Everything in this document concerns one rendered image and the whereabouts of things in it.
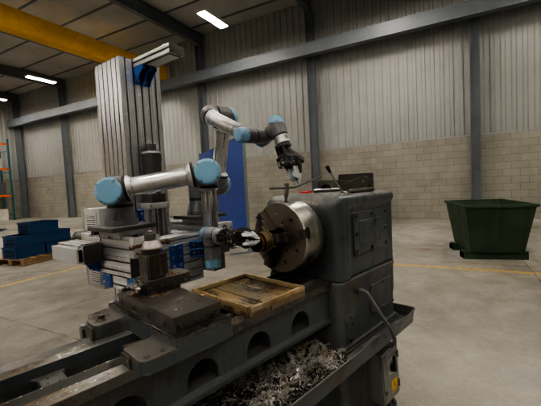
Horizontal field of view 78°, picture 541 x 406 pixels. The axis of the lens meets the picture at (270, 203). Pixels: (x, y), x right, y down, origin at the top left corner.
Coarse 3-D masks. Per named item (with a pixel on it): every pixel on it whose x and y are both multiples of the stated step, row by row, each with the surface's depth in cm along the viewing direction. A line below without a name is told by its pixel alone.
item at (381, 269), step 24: (384, 264) 178; (336, 288) 149; (384, 288) 179; (336, 312) 150; (360, 312) 162; (384, 312) 180; (312, 336) 160; (336, 336) 151; (360, 336) 161; (360, 384) 167
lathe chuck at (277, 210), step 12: (276, 204) 149; (288, 204) 147; (300, 204) 151; (276, 216) 150; (288, 216) 145; (300, 216) 142; (312, 216) 147; (288, 228) 145; (300, 228) 141; (312, 228) 143; (300, 240) 141; (312, 240) 142; (288, 252) 146; (300, 252) 142; (312, 252) 144; (276, 264) 152; (288, 264) 147; (300, 264) 143
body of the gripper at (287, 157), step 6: (282, 144) 161; (288, 144) 163; (276, 150) 162; (282, 150) 162; (288, 150) 163; (282, 156) 160; (288, 156) 159; (294, 156) 162; (282, 162) 161; (288, 162) 157; (294, 162) 161; (282, 168) 163
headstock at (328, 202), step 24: (336, 192) 192; (384, 192) 179; (336, 216) 147; (360, 216) 161; (384, 216) 179; (336, 240) 148; (360, 240) 160; (384, 240) 179; (312, 264) 157; (336, 264) 148; (360, 264) 163
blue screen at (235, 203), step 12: (240, 144) 658; (204, 156) 946; (228, 156) 738; (240, 156) 663; (228, 168) 744; (240, 168) 668; (240, 180) 673; (240, 192) 678; (228, 204) 764; (240, 204) 684; (228, 216) 771; (240, 216) 689; (240, 228) 695; (240, 252) 644
